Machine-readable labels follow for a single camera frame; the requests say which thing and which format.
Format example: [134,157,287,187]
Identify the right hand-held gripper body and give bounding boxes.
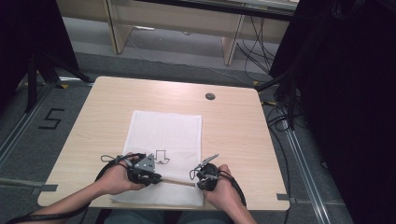
[190,153,220,189]

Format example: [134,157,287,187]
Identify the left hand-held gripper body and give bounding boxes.
[125,152,158,188]

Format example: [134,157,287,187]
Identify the white towel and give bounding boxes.
[110,110,205,208]

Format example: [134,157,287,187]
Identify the person's right hand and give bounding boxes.
[202,163,248,213]

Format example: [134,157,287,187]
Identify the person's left hand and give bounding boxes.
[96,151,148,196]

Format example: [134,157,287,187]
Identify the person's legs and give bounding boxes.
[103,209,233,224]

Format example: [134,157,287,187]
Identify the grey tape strip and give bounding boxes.
[30,184,59,196]
[276,192,297,204]

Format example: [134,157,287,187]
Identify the black metal stand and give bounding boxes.
[255,69,302,131]
[25,50,95,114]

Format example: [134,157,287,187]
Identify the light wooden desk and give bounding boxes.
[55,0,301,66]

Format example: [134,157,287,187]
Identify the black curtain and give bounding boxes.
[0,0,80,108]
[269,0,396,224]

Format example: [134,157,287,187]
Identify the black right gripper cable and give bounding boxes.
[218,170,248,208]

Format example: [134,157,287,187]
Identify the black floor cables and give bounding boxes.
[261,98,297,224]

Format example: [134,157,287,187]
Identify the metal floor rail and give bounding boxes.
[0,83,61,171]
[283,128,332,224]

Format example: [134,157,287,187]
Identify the black hanging cables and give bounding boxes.
[235,15,279,75]

